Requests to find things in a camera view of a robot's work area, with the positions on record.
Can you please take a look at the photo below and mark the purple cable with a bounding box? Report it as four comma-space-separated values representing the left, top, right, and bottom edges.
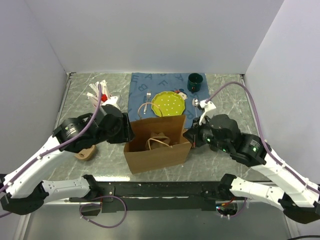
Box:
204, 81, 320, 220
0, 83, 128, 230

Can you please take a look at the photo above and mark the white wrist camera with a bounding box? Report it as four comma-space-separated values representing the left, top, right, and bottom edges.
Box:
198, 100, 217, 125
101, 96, 120, 109

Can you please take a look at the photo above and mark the dark green mug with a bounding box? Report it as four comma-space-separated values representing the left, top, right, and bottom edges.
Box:
187, 73, 204, 93

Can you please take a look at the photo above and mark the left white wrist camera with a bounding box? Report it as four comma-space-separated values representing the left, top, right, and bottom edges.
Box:
101, 96, 120, 109

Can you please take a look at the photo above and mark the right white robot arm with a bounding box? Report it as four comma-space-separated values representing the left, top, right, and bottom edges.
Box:
183, 114, 320, 224

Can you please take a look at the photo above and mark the silver fork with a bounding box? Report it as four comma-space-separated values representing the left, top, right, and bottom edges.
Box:
143, 90, 152, 115

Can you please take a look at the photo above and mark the white wrapped straws bundle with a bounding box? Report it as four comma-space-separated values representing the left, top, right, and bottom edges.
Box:
86, 80, 110, 107

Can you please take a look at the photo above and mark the silver spoon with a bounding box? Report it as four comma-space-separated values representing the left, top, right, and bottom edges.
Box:
192, 98, 199, 118

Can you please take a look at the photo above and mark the brown cardboard cup carrier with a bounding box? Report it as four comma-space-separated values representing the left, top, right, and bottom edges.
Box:
74, 145, 97, 162

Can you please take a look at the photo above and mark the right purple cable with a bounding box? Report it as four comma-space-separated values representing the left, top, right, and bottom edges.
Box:
204, 81, 320, 220

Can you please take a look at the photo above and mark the blue alphabet placemat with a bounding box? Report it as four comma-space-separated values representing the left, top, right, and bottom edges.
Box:
127, 72, 210, 129

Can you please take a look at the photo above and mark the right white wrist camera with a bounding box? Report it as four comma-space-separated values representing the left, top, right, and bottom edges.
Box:
198, 100, 217, 125

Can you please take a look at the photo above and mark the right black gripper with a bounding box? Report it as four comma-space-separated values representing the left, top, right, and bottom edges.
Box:
182, 115, 232, 153

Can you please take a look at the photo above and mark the brown paper bag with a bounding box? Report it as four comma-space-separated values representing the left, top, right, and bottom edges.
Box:
123, 110, 192, 174

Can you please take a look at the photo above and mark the yellow dotted plate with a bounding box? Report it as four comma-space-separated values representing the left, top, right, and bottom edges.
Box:
151, 91, 186, 117

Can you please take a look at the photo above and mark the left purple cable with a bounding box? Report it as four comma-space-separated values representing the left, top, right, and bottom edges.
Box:
0, 83, 128, 230

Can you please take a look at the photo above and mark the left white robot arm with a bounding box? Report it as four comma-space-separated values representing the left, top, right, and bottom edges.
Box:
0, 104, 135, 216

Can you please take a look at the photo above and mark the small cartoon figurine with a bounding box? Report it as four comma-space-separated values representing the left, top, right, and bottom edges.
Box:
174, 88, 188, 101

